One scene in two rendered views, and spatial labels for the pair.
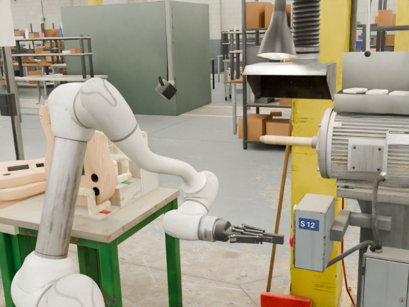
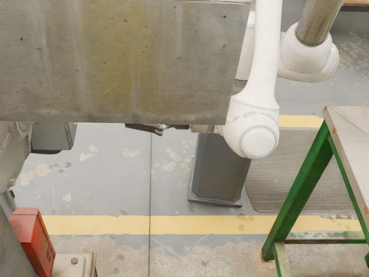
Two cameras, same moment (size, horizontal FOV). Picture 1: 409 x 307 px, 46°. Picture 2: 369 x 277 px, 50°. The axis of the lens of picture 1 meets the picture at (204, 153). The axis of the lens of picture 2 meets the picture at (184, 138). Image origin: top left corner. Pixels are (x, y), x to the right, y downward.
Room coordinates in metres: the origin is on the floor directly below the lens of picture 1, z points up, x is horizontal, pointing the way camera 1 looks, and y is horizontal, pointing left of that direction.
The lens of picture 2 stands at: (2.18, -0.43, 1.69)
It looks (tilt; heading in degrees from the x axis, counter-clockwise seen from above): 48 degrees down; 148
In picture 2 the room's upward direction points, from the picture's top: 6 degrees clockwise
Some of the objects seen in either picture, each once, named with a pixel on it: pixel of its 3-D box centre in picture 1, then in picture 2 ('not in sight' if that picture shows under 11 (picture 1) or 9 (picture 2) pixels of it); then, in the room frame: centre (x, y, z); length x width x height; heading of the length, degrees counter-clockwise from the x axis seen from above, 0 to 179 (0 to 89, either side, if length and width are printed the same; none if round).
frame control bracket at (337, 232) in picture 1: (341, 224); not in sight; (1.48, -0.44, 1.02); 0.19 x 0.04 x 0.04; 155
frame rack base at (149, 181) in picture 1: (125, 172); not in sight; (2.21, 0.38, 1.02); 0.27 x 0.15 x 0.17; 64
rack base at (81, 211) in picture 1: (84, 209); not in sight; (1.93, 0.52, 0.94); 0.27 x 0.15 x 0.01; 64
